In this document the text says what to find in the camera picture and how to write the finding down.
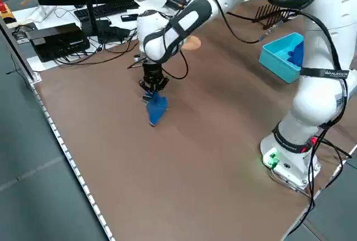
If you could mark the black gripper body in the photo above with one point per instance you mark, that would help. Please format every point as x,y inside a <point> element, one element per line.
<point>153,72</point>

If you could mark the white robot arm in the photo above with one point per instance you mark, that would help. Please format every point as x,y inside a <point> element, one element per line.
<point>318,43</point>

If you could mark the wooden mug stand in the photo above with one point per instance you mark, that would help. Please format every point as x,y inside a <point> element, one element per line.
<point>193,44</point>

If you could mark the black electronics box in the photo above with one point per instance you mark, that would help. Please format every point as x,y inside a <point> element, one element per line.
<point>58,40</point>

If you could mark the cyan plastic box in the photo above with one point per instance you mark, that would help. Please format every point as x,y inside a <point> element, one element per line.
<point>279,65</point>

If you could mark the dark wooden dish rack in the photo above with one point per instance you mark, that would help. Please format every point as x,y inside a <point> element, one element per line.
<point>262,15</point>

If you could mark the black keyboard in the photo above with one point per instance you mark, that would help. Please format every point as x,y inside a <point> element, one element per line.
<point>111,8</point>

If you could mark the red emergency stop button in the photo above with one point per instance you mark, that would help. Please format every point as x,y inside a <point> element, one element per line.
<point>2,6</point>

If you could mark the aluminium side rail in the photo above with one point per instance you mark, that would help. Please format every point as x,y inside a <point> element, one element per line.
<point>16,48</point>

